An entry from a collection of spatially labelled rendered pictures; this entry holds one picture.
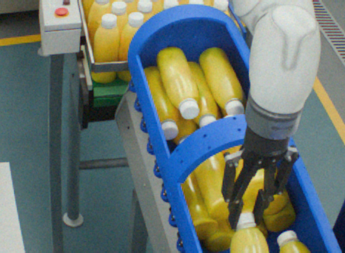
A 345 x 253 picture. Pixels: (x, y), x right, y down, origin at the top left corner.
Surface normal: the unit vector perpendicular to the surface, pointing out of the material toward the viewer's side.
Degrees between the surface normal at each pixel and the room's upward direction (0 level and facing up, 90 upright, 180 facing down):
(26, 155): 0
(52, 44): 90
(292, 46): 77
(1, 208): 2
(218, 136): 25
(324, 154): 0
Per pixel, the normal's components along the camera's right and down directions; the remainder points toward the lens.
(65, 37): 0.22, 0.67
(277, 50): -0.52, 0.38
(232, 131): -0.12, -0.70
